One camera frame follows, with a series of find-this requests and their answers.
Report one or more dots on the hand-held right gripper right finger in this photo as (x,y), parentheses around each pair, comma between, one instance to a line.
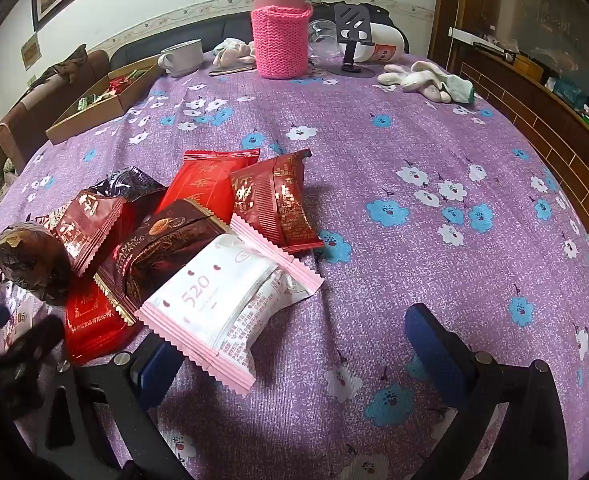
(439,355)

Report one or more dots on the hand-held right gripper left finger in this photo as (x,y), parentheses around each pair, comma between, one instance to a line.
(154,375)

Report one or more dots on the white pink snack packet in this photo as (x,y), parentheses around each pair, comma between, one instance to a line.
(199,300)
(247,330)

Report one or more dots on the dark red snack packet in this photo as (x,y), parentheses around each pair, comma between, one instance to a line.
(274,200)
(92,230)

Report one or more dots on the small white snack packet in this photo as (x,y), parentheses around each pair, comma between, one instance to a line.
(22,317)

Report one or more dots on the brown gold snack packet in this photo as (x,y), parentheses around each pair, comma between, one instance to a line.
(24,260)

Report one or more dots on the dark brown snack packet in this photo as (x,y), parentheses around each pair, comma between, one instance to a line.
(159,255)

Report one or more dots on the dark purple snack packet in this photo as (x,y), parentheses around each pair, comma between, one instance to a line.
(124,182)

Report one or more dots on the brown armchair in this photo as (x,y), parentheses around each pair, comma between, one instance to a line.
(24,125)

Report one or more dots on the purple floral tablecloth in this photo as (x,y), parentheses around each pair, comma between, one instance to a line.
(374,160)

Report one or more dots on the cardboard box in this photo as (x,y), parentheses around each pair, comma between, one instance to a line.
(89,120)

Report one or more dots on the green white candy packet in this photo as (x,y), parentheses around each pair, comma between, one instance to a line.
(87,103)

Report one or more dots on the wooden cabinet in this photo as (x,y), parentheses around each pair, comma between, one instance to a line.
(549,135)

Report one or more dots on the brown cloth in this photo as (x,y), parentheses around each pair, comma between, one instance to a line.
(67,65)

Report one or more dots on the red candy packet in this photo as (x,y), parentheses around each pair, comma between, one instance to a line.
(120,85)

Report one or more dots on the white socks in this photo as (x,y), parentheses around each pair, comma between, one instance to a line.
(424,82)

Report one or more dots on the teal bag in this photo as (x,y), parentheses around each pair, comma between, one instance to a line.
(569,92)

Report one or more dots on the dark sofa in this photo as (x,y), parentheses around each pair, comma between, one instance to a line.
(139,45)

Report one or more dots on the white bowl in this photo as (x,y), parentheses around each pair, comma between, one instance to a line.
(387,45)

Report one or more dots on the white mug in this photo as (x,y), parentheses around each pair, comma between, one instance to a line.
(182,57)

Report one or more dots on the white flat panel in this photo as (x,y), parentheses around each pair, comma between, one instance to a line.
(474,37)

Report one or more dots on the white green cloth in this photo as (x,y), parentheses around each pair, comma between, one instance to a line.
(232,52)

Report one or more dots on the black phone stand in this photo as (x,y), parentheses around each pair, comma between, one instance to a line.
(352,25)

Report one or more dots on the wooden door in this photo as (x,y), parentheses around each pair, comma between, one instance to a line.
(449,0)

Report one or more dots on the pink knitted thermos bottle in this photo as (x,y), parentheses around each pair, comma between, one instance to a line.
(279,35)

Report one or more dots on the small wall plaque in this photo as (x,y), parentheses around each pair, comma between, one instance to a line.
(31,52)

